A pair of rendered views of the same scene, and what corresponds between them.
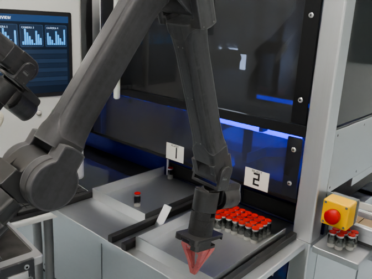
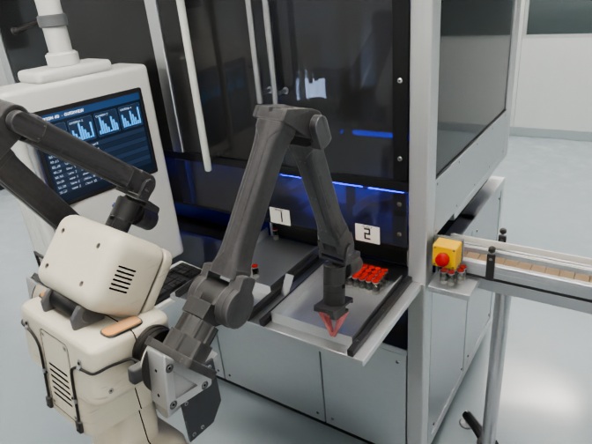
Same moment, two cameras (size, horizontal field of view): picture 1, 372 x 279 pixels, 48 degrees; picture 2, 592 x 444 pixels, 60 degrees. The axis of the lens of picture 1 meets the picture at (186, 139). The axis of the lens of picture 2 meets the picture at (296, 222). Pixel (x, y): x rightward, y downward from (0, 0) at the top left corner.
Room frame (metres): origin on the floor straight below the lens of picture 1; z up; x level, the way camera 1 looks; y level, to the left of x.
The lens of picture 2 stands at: (-0.25, 0.14, 1.77)
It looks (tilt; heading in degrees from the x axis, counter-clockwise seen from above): 25 degrees down; 354
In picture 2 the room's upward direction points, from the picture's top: 5 degrees counter-clockwise
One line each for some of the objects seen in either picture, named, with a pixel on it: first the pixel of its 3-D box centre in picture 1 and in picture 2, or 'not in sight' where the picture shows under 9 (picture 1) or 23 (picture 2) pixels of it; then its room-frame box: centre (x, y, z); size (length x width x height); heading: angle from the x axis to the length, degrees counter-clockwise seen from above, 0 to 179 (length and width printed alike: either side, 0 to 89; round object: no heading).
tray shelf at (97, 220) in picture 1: (177, 221); (299, 285); (1.17, 0.01, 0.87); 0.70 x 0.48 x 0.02; 49
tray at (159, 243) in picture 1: (213, 237); (339, 297); (1.03, -0.09, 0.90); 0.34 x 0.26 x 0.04; 139
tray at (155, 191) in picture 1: (155, 191); (269, 257); (1.34, 0.10, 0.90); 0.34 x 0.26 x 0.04; 139
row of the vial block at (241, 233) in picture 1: (231, 225); (352, 281); (1.10, -0.15, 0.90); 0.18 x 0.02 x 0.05; 49
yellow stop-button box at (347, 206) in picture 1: (339, 211); (447, 252); (1.04, -0.43, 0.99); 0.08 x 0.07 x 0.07; 139
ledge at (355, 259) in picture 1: (344, 248); (455, 282); (1.06, -0.47, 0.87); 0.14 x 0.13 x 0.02; 139
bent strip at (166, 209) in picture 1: (150, 221); (277, 292); (1.09, 0.09, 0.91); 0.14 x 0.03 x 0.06; 138
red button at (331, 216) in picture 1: (332, 216); (442, 259); (1.00, -0.40, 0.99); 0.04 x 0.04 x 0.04; 49
